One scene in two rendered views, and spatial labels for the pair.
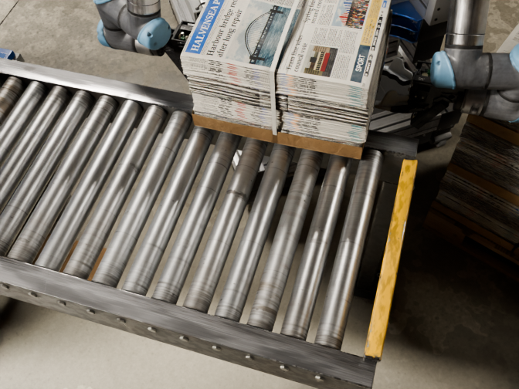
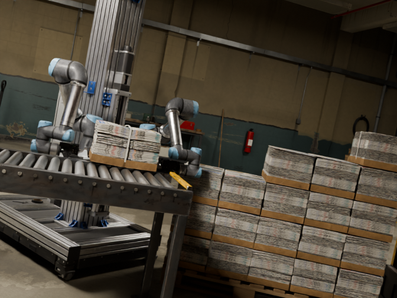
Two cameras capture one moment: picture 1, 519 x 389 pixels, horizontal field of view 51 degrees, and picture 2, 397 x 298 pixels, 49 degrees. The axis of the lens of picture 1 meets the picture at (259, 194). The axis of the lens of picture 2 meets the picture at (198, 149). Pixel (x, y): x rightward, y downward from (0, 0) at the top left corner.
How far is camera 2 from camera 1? 200 cm
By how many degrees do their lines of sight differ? 63
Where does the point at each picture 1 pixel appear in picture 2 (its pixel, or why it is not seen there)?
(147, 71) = not seen: outside the picture
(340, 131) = (149, 157)
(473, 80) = (183, 154)
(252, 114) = (117, 152)
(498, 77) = (189, 153)
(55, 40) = not seen: outside the picture
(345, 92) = (154, 136)
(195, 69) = (102, 129)
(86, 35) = not seen: outside the picture
